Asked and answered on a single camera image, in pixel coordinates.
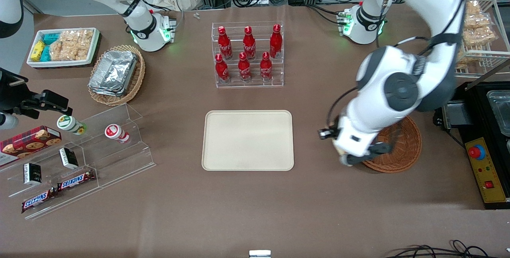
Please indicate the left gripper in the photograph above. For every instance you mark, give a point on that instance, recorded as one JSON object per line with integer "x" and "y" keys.
{"x": 334, "y": 130}

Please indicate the stack of foil trays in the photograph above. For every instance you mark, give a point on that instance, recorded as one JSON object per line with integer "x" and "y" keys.
{"x": 113, "y": 72}

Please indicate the small yellow carton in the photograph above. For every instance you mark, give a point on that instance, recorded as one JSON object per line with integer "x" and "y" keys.
{"x": 38, "y": 50}

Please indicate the green label yogurt bottle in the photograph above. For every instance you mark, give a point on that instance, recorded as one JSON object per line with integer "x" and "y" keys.
{"x": 71, "y": 124}

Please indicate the beige rectangular tray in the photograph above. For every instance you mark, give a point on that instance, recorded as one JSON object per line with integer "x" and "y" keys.
{"x": 248, "y": 140}

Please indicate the clear bag of rice crackers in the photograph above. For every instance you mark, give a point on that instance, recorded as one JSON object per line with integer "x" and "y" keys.
{"x": 83, "y": 40}
{"x": 61, "y": 50}

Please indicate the dark grey box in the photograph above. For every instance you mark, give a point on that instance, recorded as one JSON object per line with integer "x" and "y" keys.
{"x": 457, "y": 116}

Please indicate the round brown wicker basket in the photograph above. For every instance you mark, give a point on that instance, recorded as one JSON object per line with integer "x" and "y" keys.
{"x": 404, "y": 150}

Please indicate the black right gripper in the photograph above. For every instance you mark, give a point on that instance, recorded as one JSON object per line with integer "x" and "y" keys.
{"x": 11, "y": 93}

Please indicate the red label yogurt bottle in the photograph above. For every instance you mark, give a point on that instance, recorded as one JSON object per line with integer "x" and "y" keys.
{"x": 116, "y": 133}

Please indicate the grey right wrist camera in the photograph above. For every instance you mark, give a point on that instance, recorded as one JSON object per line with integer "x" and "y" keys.
{"x": 8, "y": 121}

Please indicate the yellow control panel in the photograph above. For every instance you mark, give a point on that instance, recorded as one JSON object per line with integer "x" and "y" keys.
{"x": 484, "y": 170}

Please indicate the oval tan wicker basket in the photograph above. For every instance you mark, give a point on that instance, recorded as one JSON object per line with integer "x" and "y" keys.
{"x": 137, "y": 78}

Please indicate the red emergency stop button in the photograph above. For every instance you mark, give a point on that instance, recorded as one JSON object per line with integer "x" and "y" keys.
{"x": 476, "y": 152}

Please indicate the white rectangular snack bin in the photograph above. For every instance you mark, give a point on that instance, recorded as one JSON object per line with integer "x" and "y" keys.
{"x": 93, "y": 48}

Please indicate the clear plastic container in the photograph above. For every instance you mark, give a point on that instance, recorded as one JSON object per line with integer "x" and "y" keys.
{"x": 500, "y": 110}

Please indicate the bagged fried snack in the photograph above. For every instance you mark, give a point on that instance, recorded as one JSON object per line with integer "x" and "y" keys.
{"x": 461, "y": 56}
{"x": 480, "y": 36}
{"x": 478, "y": 21}
{"x": 473, "y": 7}

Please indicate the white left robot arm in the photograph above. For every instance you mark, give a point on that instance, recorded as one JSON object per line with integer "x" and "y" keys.
{"x": 398, "y": 86}

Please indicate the small black white box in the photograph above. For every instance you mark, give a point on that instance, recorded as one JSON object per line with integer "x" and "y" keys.
{"x": 32, "y": 174}
{"x": 68, "y": 158}

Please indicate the clear acrylic stepped display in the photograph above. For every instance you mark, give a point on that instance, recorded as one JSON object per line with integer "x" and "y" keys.
{"x": 115, "y": 158}

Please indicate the small teal carton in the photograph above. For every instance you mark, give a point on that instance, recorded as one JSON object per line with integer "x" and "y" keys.
{"x": 50, "y": 38}
{"x": 46, "y": 53}

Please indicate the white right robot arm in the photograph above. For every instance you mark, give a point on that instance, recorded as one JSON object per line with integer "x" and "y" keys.
{"x": 137, "y": 18}

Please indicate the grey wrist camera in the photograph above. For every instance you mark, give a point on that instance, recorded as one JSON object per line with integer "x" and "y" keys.
{"x": 348, "y": 160}
{"x": 8, "y": 121}

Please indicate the red cookie box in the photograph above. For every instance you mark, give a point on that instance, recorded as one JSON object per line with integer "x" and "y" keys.
{"x": 30, "y": 142}

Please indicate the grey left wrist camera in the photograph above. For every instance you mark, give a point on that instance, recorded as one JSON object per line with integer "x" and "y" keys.
{"x": 348, "y": 160}

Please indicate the red cola bottle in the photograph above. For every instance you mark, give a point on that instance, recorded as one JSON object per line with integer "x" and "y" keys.
{"x": 266, "y": 67}
{"x": 275, "y": 42}
{"x": 244, "y": 68}
{"x": 249, "y": 44}
{"x": 221, "y": 68}
{"x": 225, "y": 44}

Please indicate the black equipment stand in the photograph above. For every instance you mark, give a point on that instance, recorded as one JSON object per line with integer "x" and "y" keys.
{"x": 478, "y": 106}

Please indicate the clear acrylic bottle rack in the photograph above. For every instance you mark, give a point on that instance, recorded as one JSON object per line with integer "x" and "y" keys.
{"x": 248, "y": 84}

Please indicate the Snickers chocolate bar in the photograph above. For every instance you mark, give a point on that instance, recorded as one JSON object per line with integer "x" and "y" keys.
{"x": 75, "y": 180}
{"x": 38, "y": 201}

